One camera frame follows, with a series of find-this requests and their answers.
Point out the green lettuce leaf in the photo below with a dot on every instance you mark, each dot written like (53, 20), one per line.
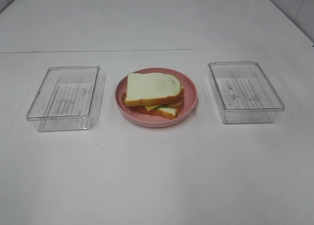
(161, 106)

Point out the yellow cheese slice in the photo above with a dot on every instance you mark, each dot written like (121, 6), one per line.
(150, 107)

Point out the bread slice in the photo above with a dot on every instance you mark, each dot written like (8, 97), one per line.
(152, 89)
(169, 113)

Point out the bacon strip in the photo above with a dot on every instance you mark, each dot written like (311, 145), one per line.
(123, 98)
(179, 102)

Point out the left clear plastic tray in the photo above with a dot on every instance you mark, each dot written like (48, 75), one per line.
(67, 99)

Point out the clear plastic tray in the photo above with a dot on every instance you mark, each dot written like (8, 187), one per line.
(243, 93)
(67, 99)

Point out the right clear plastic tray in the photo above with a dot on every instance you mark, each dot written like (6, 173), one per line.
(243, 93)

